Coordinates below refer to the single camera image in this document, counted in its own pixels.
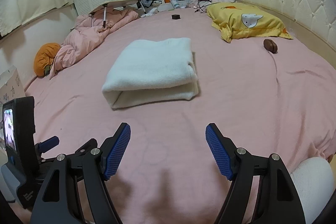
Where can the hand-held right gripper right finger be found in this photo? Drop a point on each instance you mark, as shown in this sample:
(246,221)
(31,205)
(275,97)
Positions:
(218,153)

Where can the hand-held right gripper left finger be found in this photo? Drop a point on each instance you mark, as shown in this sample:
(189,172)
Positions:
(118,153)

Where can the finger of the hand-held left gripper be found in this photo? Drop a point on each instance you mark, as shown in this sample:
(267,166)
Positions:
(50,142)
(85,146)

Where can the white fluffy garment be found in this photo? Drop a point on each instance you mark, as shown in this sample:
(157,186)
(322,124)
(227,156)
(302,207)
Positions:
(152,66)

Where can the cardboard sign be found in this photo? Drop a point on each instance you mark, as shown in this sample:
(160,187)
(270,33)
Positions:
(11,87)

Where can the pink bed sheet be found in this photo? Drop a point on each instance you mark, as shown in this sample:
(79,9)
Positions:
(236,108)

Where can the orange pumpkin cushion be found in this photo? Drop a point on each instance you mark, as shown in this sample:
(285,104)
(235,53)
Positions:
(44,56)

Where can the pink duvet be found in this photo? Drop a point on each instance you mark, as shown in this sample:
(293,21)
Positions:
(86,35)

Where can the small brown pouch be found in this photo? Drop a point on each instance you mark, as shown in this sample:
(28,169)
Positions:
(270,46)

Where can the yellow printed pillow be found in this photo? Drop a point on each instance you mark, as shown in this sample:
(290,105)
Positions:
(236,19)

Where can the small black box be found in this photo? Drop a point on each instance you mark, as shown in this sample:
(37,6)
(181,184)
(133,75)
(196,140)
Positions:
(176,17)

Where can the folding lap table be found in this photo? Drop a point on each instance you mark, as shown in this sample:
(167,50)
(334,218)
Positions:
(118,2)

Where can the white tube bottle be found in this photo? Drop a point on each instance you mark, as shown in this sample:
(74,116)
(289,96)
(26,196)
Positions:
(175,3)

